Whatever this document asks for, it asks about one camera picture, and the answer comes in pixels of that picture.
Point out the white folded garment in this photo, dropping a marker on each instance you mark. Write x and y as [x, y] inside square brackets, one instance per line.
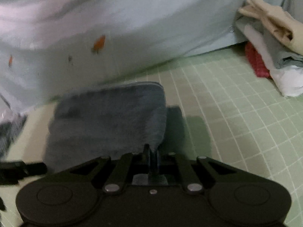
[289, 79]

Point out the grey folded garment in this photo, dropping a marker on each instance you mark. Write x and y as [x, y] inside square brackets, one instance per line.
[274, 54]

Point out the light blue carrot print quilt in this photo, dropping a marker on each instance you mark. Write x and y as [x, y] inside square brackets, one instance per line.
[49, 47]

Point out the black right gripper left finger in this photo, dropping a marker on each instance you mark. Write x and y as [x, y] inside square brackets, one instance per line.
[111, 175]

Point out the blue denim jeans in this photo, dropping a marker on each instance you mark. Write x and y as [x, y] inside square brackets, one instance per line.
[106, 122]

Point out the red checked garment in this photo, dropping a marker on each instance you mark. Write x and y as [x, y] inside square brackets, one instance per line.
[256, 62]

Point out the blue plaid shirt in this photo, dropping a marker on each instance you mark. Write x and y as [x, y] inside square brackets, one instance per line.
[10, 130]

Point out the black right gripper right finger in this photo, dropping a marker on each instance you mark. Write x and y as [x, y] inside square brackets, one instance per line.
[174, 171]

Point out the beige folded garment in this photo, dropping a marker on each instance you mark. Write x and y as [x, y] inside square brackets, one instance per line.
[278, 22]

